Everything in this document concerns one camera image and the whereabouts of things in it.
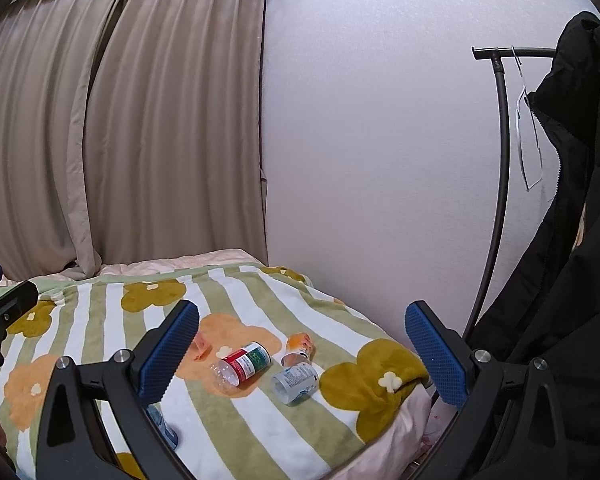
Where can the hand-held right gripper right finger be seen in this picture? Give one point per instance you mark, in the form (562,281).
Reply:
(437,355)

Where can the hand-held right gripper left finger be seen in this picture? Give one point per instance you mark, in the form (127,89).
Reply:
(166,355)

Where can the white cup with blue print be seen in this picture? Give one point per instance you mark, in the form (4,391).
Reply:
(295,384)

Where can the clear bottle red green label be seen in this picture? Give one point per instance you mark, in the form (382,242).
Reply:
(242,364)

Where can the small orange bottle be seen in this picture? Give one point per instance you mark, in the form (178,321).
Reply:
(298,347)

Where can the striped flower blanket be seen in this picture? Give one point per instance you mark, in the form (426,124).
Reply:
(280,435)

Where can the beige curtain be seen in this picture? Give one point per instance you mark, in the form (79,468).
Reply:
(35,135)
(180,125)

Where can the black jacket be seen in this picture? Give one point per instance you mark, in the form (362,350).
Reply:
(570,240)

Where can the black clothes rack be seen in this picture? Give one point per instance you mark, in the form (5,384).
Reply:
(503,160)

